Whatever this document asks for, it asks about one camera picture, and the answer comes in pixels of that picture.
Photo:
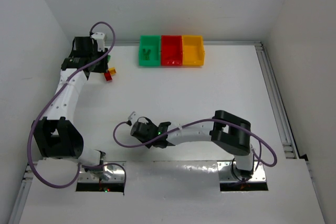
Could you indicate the green plastic bin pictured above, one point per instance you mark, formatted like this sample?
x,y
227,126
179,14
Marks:
x,y
152,42

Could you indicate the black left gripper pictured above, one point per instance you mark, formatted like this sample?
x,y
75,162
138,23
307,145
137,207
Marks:
x,y
102,64

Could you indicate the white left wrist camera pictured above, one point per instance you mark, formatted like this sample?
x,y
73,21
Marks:
x,y
100,38

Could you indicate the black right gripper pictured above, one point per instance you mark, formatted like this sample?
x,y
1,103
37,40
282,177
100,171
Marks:
x,y
140,128

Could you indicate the red plastic bin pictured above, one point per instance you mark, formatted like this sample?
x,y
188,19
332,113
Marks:
x,y
171,50

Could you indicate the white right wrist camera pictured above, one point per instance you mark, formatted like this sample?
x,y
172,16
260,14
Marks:
x,y
132,116

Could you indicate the yellow plastic bin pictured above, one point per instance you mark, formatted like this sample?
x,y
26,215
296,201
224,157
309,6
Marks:
x,y
193,50

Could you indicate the lego brick tower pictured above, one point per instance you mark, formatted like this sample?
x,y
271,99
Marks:
x,y
109,74

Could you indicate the green lego brick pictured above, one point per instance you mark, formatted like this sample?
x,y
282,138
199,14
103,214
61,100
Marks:
x,y
146,54

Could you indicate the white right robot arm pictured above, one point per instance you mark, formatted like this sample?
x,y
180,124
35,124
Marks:
x,y
234,141

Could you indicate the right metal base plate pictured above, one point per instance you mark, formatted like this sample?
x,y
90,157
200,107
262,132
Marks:
x,y
229,173

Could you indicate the aluminium frame rail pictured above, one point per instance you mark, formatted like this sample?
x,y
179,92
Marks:
x,y
283,125

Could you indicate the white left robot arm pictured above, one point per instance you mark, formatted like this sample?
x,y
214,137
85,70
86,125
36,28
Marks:
x,y
55,134

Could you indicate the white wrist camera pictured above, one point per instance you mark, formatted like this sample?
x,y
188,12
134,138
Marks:
x,y
132,116
100,38

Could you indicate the metal base plate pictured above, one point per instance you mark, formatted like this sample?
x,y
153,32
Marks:
x,y
229,173
111,172

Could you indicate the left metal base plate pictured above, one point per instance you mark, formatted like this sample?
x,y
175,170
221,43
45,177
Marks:
x,y
111,172

